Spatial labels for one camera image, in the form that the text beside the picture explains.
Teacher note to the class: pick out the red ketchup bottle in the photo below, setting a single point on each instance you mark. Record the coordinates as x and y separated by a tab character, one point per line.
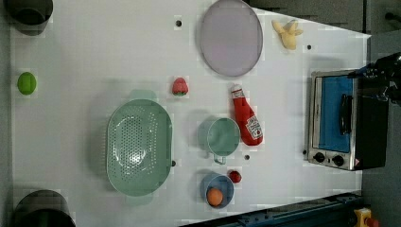
250	128

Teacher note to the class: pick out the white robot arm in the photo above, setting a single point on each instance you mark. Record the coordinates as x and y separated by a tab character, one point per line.
380	79

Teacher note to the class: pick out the green perforated strainer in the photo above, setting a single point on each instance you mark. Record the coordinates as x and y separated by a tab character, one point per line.
139	145

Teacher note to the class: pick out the green metal cup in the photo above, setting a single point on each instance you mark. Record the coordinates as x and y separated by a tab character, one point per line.
219	136

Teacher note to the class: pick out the red toy strawberry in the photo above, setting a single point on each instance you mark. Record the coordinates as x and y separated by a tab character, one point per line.
179	87

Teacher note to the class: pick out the small red toy tomato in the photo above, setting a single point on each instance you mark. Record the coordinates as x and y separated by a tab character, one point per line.
235	176

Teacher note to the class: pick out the blue bowl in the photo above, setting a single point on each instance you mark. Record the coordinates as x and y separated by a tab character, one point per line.
221	182

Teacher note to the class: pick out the lilac round plate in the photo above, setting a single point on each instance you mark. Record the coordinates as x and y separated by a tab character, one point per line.
231	38

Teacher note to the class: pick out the orange toy fruit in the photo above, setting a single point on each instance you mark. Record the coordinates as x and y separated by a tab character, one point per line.
214	197

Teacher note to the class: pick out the yellow toy banana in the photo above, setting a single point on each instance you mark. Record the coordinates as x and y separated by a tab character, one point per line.
288	33

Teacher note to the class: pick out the silver toaster oven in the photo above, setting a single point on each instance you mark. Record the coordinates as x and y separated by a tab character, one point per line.
347	130

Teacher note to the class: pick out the green toy lime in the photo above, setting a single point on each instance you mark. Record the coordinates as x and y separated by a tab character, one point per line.
26	83

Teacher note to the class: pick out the black cylinder bottom left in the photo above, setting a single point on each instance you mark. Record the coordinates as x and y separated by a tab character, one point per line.
42	208

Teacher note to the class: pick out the black cylinder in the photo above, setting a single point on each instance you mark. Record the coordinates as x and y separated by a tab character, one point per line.
42	208
29	12

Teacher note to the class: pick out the yellow red emergency button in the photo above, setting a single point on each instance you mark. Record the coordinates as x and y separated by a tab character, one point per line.
365	219

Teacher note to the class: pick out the black cylinder top left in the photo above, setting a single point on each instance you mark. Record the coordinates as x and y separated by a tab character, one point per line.
29	12

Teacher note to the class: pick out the blue metal table rail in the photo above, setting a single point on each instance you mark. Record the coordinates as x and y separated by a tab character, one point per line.
333	211

